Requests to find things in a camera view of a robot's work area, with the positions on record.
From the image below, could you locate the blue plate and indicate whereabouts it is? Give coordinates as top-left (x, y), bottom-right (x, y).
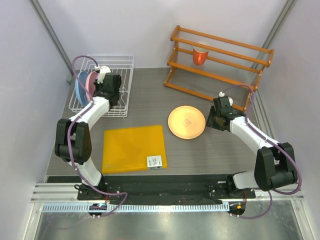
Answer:
top-left (75, 71), bottom-right (89, 107)

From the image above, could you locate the white wire dish rack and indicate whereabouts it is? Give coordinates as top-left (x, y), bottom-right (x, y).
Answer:
top-left (68, 54), bottom-right (135, 118)

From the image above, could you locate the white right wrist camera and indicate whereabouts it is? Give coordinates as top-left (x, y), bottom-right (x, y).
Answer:
top-left (218, 91), bottom-right (234, 106)

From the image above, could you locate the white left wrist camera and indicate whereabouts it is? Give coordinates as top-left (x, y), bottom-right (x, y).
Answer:
top-left (94, 65), bottom-right (111, 84)

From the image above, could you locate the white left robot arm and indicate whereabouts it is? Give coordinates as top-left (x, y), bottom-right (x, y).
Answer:
top-left (54, 72), bottom-right (122, 200)

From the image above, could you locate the white slotted cable duct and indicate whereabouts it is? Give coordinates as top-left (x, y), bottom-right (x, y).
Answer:
top-left (42, 202), bottom-right (230, 213)

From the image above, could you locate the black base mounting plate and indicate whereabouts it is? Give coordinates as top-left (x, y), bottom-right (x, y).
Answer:
top-left (46, 171), bottom-right (256, 205)

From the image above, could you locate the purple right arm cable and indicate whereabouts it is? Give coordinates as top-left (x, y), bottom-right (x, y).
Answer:
top-left (221, 84), bottom-right (303, 220)

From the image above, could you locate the pink plate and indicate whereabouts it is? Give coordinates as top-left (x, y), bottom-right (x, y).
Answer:
top-left (85, 71), bottom-right (99, 96)

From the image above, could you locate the yellow cutting board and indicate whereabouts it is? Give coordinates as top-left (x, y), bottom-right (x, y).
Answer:
top-left (101, 125), bottom-right (168, 174)

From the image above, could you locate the orange wooden shelf rack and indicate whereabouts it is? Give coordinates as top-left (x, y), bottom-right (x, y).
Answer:
top-left (164, 25), bottom-right (275, 110)

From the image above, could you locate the orange mug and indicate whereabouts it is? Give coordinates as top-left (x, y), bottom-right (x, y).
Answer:
top-left (192, 46), bottom-right (209, 66)

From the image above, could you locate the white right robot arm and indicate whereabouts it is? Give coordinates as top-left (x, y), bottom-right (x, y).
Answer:
top-left (206, 92), bottom-right (302, 198)

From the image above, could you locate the orange plate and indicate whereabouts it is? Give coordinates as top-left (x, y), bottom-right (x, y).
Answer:
top-left (167, 105), bottom-right (206, 140)

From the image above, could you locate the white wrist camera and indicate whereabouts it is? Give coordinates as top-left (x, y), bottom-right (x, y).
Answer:
top-left (218, 91), bottom-right (234, 106)
top-left (94, 65), bottom-right (111, 84)

